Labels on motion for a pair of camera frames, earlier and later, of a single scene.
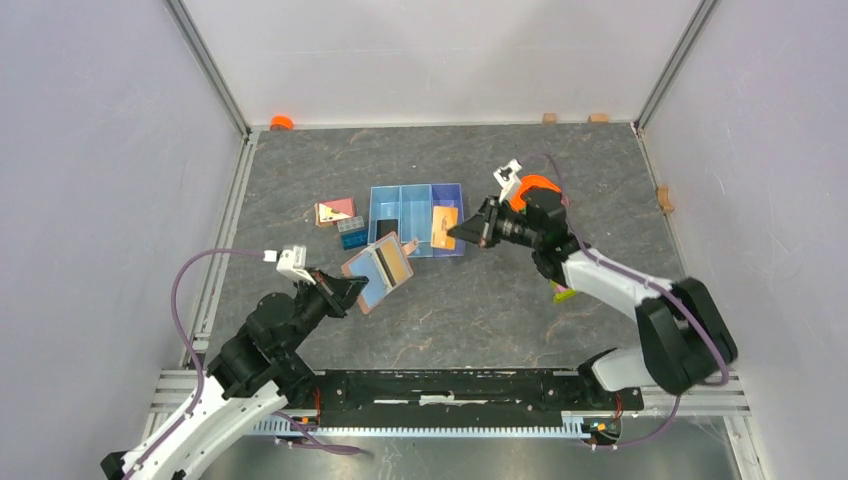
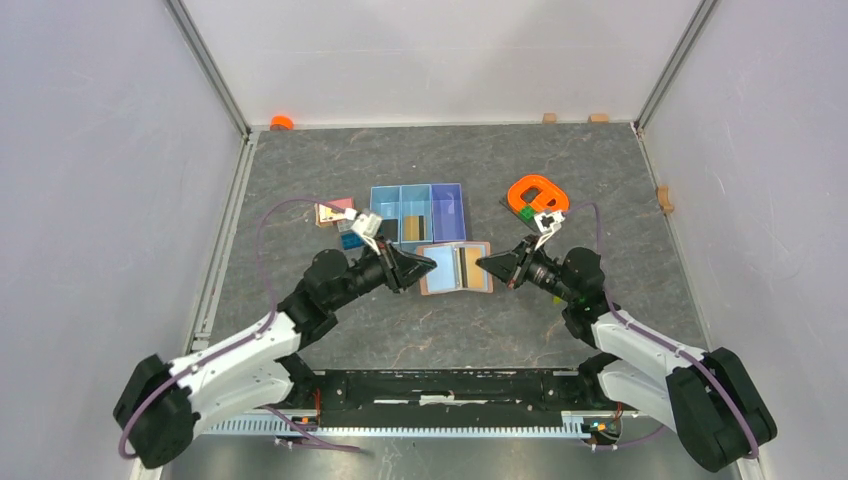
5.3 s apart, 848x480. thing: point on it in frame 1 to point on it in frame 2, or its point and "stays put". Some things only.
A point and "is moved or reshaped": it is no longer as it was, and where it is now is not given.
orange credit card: x=443 y=218 to x=411 y=227
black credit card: x=386 y=226 stays put
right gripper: x=481 y=228 to x=511 y=267
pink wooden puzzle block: x=328 y=213 stays put
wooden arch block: x=663 y=199 stays put
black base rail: x=462 y=398 stays put
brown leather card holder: x=385 y=264 is moved or reshaped
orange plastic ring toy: x=515 y=200 stays put
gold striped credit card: x=393 y=259 is moved or reshaped
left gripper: x=344 y=291 to x=402 y=268
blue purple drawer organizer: x=422 y=211 stays put
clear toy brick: x=350 y=224 stays put
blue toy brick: x=355 y=239 stays put
